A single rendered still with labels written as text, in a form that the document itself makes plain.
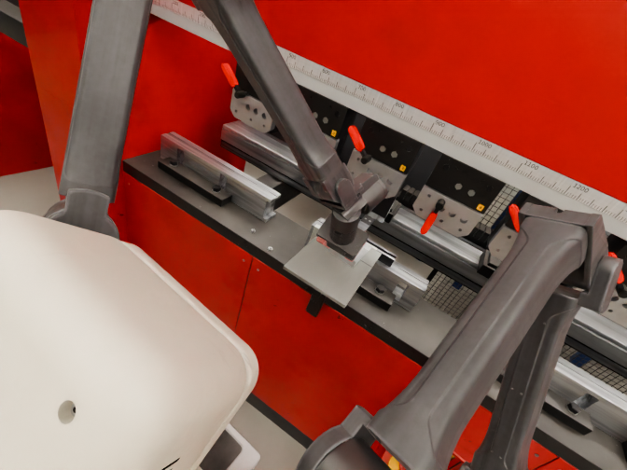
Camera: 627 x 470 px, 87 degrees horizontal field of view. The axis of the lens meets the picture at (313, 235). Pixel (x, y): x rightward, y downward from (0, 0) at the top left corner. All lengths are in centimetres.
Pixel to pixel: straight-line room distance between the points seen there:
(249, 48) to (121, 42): 16
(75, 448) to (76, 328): 6
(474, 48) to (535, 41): 10
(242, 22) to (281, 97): 11
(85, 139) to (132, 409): 34
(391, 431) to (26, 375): 26
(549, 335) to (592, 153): 41
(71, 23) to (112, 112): 73
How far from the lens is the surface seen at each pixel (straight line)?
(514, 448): 62
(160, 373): 21
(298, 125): 56
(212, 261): 124
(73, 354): 22
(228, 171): 120
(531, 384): 57
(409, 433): 34
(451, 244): 126
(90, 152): 47
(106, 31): 49
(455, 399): 34
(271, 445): 168
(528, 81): 80
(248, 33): 54
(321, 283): 82
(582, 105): 82
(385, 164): 87
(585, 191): 86
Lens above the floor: 157
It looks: 37 degrees down
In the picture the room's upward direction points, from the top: 21 degrees clockwise
